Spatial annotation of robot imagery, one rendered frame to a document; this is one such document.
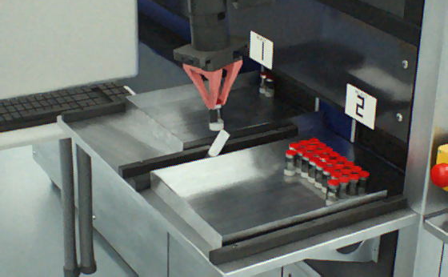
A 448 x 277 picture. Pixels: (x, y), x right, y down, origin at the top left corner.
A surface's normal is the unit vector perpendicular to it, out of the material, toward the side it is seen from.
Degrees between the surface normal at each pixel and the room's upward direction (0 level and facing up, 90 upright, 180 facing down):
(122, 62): 90
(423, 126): 90
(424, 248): 90
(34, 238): 0
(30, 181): 0
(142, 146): 0
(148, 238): 90
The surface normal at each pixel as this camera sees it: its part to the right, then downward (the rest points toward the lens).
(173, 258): -0.86, 0.19
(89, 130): 0.02, -0.91
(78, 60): 0.46, 0.38
